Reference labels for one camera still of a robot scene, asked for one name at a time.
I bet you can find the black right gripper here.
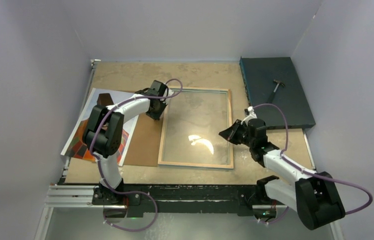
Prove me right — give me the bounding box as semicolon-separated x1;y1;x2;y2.
219;119;255;148

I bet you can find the dark grey flat box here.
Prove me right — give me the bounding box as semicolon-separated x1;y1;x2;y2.
239;57;316;129

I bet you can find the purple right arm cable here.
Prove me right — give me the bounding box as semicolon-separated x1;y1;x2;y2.
244;103;374;226

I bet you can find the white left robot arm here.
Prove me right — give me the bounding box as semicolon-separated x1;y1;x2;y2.
82;80;234;205

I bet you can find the blue wooden picture frame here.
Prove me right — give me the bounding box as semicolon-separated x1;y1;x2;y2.
157;86;234;170

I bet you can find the brown backing board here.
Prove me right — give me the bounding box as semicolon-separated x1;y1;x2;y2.
122;113;163;167

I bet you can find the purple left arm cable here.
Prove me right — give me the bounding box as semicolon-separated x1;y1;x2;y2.
89;78;183;232

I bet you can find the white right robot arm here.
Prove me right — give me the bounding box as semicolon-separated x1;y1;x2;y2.
219;118;346;230

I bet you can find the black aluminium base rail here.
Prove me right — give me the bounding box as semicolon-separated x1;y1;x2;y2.
46;183;287;218

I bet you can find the hot air balloon photo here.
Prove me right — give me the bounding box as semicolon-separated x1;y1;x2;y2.
61;88;138;167

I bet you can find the claw hammer with grey handle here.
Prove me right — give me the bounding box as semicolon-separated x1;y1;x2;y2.
266;79;286;104

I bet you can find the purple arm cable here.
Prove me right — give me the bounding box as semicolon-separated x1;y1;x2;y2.
89;78;183;232
244;103;374;226

